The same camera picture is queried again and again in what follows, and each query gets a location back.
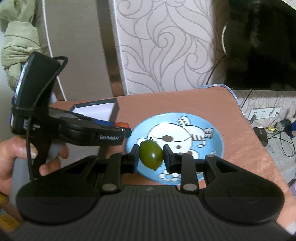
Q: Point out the green knotted curtain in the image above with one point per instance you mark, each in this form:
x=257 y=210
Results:
x=20 y=38

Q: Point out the black white cardboard box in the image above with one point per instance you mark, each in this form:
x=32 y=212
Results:
x=105 y=110

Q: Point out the person's left hand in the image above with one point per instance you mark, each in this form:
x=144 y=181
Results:
x=16 y=148

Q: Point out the red cherry tomato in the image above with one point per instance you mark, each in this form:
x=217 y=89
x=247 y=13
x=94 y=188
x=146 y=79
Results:
x=122 y=125

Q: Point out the oval green tomato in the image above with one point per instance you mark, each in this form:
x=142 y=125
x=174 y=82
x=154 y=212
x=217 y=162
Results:
x=151 y=154

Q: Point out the black television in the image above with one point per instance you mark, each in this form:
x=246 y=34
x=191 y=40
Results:
x=259 y=40

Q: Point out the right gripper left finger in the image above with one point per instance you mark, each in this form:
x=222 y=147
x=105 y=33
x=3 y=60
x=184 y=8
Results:
x=117 y=165

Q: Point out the black power adapter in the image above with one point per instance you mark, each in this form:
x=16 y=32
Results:
x=261 y=133

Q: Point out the blue tiger cartoon plate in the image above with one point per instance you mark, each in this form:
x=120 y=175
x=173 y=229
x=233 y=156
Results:
x=183 y=132

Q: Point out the blue ceramic bottle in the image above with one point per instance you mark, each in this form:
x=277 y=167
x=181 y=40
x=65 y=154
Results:
x=293 y=129

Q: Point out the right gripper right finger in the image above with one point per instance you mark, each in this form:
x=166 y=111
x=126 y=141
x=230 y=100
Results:
x=185 y=165

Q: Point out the white wall power socket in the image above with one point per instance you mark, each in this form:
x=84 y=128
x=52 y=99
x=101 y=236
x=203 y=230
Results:
x=262 y=113

